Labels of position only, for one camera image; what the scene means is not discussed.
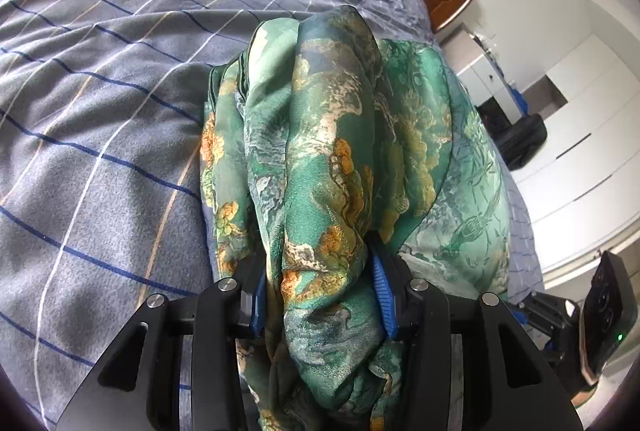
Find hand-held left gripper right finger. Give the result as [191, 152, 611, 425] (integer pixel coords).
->
[370, 241, 585, 431]

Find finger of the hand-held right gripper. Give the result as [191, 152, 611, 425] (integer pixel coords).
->
[510, 291, 571, 353]

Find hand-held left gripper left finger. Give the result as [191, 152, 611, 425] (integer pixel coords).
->
[56, 256, 268, 431]

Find green printed jacket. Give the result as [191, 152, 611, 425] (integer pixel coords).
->
[200, 4, 514, 431]

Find orange pants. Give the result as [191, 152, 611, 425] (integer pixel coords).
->
[573, 383, 597, 408]

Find white wardrobe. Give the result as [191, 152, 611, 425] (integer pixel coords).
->
[509, 0, 640, 273]

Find black jacket on chair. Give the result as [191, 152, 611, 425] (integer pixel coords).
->
[477, 104, 549, 172]

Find blue desk clutter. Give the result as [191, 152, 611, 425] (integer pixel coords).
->
[504, 78, 527, 114]

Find grey plaid duvet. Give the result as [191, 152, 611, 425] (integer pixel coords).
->
[0, 0, 545, 430]

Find white desk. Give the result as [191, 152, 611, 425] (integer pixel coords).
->
[440, 24, 527, 123]

